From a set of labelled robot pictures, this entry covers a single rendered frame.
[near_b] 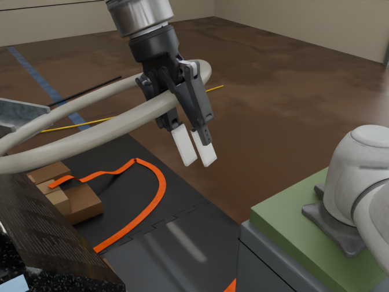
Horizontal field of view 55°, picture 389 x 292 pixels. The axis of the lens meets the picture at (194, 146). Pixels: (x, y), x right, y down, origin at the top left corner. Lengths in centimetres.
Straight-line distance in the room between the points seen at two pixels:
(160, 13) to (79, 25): 602
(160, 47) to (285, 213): 62
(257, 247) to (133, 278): 104
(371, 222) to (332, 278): 18
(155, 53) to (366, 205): 52
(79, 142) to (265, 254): 63
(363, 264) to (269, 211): 26
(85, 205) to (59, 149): 175
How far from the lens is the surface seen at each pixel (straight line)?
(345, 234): 99
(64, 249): 120
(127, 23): 58
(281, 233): 99
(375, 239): 81
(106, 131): 57
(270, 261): 104
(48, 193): 233
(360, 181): 86
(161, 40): 58
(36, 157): 61
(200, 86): 59
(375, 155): 86
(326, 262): 96
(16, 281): 100
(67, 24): 652
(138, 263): 204
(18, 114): 108
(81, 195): 240
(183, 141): 66
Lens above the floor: 151
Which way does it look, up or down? 30 degrees down
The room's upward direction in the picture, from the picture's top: straight up
